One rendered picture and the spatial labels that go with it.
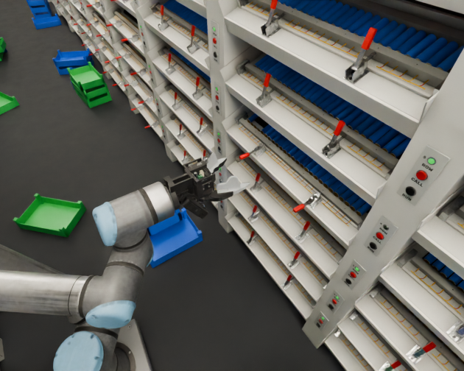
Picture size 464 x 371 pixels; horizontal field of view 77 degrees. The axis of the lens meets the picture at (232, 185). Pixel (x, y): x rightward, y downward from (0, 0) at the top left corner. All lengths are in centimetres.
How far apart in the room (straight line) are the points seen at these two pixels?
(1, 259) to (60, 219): 92
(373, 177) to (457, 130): 23
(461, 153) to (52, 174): 216
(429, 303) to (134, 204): 70
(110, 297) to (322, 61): 67
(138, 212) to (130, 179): 138
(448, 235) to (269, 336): 96
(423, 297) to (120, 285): 69
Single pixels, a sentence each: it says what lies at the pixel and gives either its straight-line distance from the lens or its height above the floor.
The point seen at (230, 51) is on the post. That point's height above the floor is 101.
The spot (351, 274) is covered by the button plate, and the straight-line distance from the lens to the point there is 91.
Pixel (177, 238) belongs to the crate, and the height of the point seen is 0.
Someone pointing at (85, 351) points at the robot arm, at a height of 35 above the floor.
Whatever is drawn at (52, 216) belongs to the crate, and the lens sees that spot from 203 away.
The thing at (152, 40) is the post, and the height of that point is 81.
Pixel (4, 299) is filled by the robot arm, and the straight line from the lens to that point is 81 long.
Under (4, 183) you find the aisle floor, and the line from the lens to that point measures 241.
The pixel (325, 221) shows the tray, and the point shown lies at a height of 72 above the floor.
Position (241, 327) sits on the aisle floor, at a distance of 146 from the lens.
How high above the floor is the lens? 140
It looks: 48 degrees down
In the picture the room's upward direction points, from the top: straight up
